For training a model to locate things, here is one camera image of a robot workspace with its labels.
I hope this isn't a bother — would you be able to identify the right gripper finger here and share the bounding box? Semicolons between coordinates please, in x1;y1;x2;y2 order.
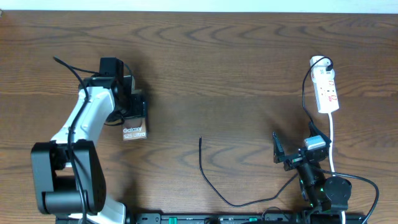
308;121;331;144
272;132;285;164

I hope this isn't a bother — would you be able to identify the black charger cable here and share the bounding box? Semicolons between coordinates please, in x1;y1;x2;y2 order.
198;56;335;208

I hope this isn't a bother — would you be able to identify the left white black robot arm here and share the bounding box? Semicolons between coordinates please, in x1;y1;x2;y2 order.
30;57;148;223

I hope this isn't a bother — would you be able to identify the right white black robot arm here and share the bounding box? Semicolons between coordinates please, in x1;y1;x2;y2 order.
272;122;352;223

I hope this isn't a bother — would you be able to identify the white power strip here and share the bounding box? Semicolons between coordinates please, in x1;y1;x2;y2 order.
310;55;340;114

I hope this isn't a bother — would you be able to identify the white power strip cord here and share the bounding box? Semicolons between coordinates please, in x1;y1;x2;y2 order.
328;112;346;224

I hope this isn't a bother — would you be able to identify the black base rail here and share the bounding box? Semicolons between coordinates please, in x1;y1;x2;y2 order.
55;212;365;224

